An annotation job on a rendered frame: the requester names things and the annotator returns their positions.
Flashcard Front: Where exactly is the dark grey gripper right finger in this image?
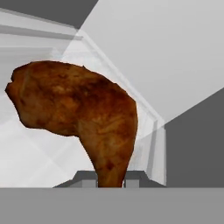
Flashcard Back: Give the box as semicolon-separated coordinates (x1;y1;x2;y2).
123;170;166;188

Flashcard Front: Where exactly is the white fridge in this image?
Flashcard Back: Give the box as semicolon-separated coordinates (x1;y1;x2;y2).
0;8;168;188

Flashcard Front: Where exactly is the brown roasted chicken drumstick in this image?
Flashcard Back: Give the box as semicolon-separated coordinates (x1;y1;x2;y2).
4;59;139;188

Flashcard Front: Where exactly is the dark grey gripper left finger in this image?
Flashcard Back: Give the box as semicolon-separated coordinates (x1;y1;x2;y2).
52;170;99;188

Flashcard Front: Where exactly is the grey fridge door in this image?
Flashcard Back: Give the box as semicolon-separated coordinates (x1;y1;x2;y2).
76;0;224;124

